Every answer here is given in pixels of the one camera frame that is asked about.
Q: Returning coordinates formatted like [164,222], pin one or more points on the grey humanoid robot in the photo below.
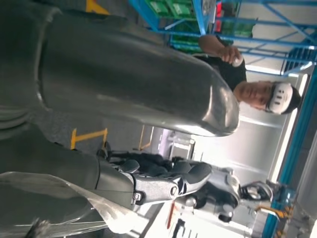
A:
[223,193]

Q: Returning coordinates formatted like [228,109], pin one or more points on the ceiling light strip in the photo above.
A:
[287,131]

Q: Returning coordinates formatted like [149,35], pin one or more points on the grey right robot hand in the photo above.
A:
[124,75]

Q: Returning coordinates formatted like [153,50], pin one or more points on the person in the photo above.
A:
[232,75]

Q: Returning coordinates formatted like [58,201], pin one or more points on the blue metal shelf rack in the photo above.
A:
[294,138]

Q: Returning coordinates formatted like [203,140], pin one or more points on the green plastic crate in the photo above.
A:
[238,29]
[170,8]
[186,41]

